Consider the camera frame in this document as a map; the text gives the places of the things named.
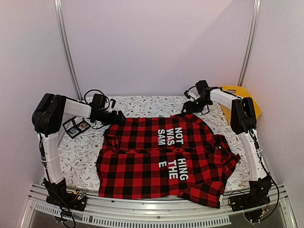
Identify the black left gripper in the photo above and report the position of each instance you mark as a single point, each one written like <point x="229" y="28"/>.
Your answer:
<point x="114" y="120"/>

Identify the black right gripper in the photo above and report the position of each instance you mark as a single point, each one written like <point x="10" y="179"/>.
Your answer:
<point x="189" y="109"/>

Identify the red black plaid shirt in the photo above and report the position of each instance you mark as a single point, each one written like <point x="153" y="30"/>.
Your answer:
<point x="146" y="158"/>

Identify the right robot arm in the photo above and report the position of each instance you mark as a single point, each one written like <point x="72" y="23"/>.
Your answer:
<point x="243" y="123"/>

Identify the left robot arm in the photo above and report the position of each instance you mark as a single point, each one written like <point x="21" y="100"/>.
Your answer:
<point x="47" y="120"/>

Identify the black display case with blue brooch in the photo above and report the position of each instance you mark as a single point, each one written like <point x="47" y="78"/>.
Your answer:
<point x="71" y="128"/>

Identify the floral patterned table mat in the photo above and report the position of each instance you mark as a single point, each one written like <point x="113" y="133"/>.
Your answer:
<point x="78" y="155"/>

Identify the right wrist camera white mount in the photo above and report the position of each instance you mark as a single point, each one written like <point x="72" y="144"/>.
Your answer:
<point x="190" y="95"/>

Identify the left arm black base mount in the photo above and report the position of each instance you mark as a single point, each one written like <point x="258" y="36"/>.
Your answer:
<point x="67" y="198"/>

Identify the aluminium front rail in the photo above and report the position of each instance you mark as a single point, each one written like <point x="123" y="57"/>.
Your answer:
<point x="172" y="212"/>

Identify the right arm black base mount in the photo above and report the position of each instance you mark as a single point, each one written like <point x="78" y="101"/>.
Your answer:
<point x="249" y="200"/>

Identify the left aluminium frame post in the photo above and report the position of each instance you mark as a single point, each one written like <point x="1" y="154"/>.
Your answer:
<point x="66" y="48"/>

